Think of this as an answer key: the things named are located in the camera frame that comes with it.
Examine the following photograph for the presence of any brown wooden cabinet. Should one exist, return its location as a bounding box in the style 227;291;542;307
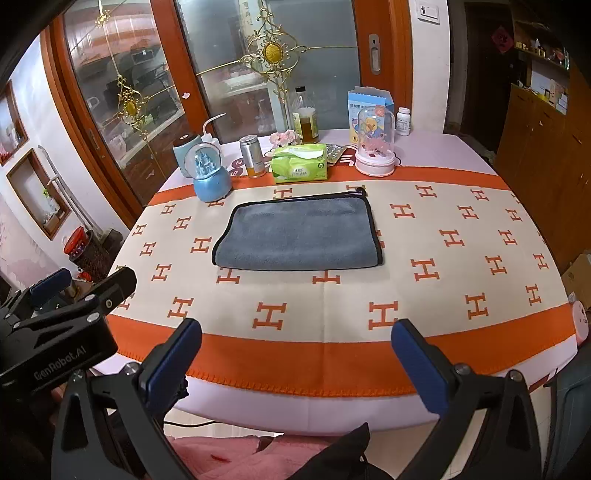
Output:
494;0;591;273

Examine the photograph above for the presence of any light blue carton box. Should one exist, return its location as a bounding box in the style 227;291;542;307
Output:
347;86;394;144

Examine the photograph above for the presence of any grey towel with black edge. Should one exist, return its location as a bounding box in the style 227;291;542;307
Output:
211;186;385;271

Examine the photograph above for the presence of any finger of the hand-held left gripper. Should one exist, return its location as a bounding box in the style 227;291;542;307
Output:
0;269;73;329
9;266;138;334

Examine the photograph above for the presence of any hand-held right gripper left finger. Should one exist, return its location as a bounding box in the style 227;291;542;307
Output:
51;318;204;480

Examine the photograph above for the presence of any wooden wall picture frame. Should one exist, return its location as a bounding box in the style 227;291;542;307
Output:
6;148;72;241
0;79;30;167

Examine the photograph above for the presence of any white cable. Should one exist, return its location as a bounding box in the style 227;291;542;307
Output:
201;113;228;151

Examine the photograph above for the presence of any white wall switch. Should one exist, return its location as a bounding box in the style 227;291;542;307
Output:
414;0;443;23

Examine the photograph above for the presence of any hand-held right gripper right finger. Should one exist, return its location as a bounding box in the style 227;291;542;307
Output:
390;318;544;480

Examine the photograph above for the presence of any glass sliding door orange frame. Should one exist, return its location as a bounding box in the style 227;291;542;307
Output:
44;0;414;222

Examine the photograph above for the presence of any dark grey chair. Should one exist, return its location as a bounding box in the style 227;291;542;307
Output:
538;355;591;480

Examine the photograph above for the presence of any teal humidifier with white lid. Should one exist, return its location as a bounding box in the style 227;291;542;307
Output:
173;133;204;177

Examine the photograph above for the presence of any person's pink clothing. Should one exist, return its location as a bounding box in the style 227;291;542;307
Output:
164;431;365;480

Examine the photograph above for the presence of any silver pill blister pack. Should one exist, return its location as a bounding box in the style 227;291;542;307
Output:
324;143;356;163

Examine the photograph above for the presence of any glass bottle with yellow liquid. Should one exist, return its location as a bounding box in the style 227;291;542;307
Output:
291;86;321;145

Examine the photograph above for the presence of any blue snow globe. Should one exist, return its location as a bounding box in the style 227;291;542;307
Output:
184;142;233;202

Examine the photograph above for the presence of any silver metal can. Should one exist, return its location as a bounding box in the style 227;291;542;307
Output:
239;135;265;179

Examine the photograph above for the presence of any green tissue pack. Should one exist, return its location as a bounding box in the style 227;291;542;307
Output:
270;143;329;185

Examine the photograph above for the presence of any orange and cream printed blanket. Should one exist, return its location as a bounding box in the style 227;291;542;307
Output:
105;162;581;398

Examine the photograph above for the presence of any red bucket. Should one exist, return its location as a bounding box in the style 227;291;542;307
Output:
64;226;93;261

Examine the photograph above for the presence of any cardboard box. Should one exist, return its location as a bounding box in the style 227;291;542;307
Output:
561;249;591;310

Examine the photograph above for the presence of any silver door handle plate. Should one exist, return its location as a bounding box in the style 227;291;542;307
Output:
368;34;382;75

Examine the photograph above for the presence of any glass dome with duck figure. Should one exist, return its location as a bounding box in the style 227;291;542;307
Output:
354;104;398;177

